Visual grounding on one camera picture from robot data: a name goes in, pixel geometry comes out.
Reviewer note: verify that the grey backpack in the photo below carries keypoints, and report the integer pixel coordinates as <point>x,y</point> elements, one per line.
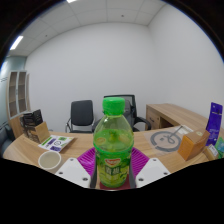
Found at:
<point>130,111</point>

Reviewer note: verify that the small dark brown carton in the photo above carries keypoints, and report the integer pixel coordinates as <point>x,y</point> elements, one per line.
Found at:
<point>22,125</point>

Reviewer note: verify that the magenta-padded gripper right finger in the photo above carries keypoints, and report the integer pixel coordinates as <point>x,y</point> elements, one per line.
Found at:
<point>140,161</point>

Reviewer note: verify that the orange-brown cardboard box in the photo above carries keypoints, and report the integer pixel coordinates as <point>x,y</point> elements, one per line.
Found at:
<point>193,145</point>

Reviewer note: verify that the black sofa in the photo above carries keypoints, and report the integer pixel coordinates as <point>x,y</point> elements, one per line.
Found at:
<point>6,140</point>

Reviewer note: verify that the wooden shelf cabinet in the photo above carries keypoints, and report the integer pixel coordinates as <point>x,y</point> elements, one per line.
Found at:
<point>16,90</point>

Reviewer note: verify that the green drink bottle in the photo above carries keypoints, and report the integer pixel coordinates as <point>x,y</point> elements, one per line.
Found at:
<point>113,146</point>

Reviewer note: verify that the yellow-brown snack packet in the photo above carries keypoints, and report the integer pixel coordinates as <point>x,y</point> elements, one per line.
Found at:
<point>210,152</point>

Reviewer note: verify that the black visitor chair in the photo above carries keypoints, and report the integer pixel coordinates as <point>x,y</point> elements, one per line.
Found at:
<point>81,113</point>

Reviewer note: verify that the brown cardboard carton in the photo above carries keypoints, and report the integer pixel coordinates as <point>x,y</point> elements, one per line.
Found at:
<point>40,133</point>

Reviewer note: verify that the long ceiling light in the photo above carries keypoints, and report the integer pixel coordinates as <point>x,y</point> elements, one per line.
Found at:
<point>71,1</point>
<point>16,42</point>

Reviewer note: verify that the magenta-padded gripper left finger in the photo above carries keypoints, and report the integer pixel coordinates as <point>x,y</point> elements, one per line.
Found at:
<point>87,160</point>

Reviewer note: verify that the white and pink mug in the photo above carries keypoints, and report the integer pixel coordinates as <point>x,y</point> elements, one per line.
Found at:
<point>50,160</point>

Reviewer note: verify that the purple standing pouch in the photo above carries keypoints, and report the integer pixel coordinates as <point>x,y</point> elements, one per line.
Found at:
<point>214,123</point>

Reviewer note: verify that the black mesh office chair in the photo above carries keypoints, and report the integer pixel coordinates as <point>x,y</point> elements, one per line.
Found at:
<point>141,121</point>

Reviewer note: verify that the printed white leaflet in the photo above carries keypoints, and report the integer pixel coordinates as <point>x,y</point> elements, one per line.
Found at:
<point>55,143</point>

